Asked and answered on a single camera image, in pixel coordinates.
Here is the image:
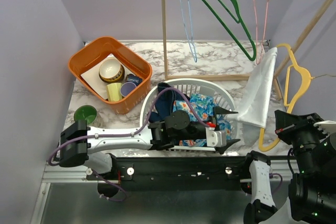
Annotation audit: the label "dark blue striped cup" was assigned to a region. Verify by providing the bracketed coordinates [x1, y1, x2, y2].
[125, 73, 143, 86]

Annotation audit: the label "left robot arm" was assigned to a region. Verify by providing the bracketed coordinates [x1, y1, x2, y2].
[58, 106, 238, 167]

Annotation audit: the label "green plastic hanger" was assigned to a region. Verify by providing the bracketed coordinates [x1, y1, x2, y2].
[194, 0, 257, 62]

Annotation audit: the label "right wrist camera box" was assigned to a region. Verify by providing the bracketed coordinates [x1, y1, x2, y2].
[313, 120, 336, 138]

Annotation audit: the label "white square plate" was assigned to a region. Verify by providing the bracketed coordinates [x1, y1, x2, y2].
[80, 54, 116, 100]

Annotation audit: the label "black mounting base bar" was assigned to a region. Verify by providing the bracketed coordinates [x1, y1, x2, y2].
[102, 156, 251, 191]

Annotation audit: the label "green floral mug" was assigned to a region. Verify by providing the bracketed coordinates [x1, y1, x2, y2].
[73, 105, 103, 127]

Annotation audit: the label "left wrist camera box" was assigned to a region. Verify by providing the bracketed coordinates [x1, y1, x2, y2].
[205, 122, 227, 147]

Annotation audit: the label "light grey cloth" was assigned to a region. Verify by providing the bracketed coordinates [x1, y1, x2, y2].
[226, 47, 278, 129]

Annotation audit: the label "orange plastic bin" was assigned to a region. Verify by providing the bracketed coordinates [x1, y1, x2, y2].
[68, 37, 152, 114]

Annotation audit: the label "purple cup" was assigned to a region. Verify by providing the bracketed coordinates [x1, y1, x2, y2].
[120, 82, 137, 98]

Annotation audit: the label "blue floral garment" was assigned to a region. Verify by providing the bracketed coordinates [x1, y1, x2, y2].
[173, 93, 231, 147]

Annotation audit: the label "pink wire hanger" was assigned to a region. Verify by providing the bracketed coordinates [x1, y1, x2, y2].
[251, 0, 283, 65]

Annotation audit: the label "white plastic laundry basket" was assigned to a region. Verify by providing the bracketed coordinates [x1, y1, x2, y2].
[139, 78, 240, 153]

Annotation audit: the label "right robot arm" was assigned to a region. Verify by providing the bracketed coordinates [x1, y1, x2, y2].
[241, 110, 335, 223]

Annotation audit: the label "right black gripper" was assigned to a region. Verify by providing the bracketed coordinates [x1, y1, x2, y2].
[277, 108, 332, 170]

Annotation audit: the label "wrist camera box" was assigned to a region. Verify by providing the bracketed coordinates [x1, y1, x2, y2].
[205, 122, 227, 147]
[313, 120, 336, 138]

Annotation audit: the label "patterned ceramic bowl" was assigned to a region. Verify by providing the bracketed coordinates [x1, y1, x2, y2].
[99, 58, 125, 83]

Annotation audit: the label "light blue wire hanger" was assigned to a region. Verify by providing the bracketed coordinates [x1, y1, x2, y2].
[179, 0, 198, 63]

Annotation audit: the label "blue denim shorts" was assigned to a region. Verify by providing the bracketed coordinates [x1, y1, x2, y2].
[149, 90, 185, 123]

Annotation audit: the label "yellow cup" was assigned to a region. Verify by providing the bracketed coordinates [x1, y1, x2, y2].
[106, 82, 122, 102]

